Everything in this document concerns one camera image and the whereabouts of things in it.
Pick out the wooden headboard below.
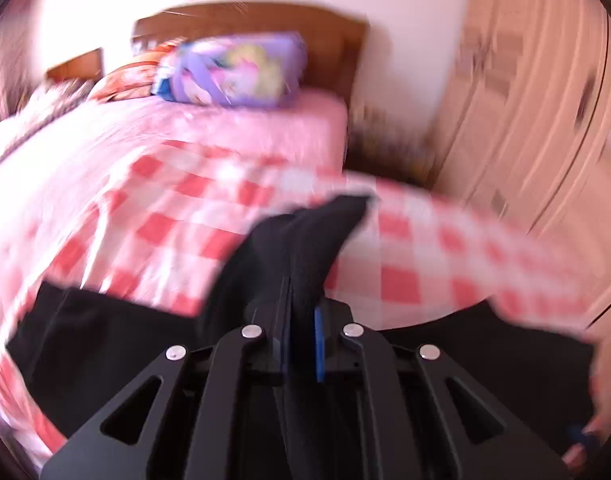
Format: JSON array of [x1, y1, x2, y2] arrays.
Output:
[[132, 2, 369, 107]]

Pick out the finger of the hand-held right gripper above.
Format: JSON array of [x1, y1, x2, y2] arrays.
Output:
[[565, 424, 600, 448]]

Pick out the pink bed sheet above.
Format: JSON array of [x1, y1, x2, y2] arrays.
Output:
[[0, 85, 349, 221]]

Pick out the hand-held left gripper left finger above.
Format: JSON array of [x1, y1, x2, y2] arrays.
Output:
[[40, 276, 293, 480]]

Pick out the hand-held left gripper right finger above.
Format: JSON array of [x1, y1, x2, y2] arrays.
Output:
[[313, 305, 572, 480]]

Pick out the black pants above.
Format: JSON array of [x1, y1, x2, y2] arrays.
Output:
[[6, 194, 597, 467]]

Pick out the light wooden wardrobe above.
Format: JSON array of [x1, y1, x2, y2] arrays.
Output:
[[425, 0, 611, 323]]

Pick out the purple cartoon pillow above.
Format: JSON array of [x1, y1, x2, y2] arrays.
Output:
[[153, 31, 309, 109]]

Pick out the red checkered blanket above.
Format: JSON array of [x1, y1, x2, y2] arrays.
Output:
[[0, 140, 609, 463]]

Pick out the wooden nightstand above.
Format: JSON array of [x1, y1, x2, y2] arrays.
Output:
[[46, 47, 105, 82]]

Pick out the orange patterned pillow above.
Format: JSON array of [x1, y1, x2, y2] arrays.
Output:
[[88, 42, 186, 104]]

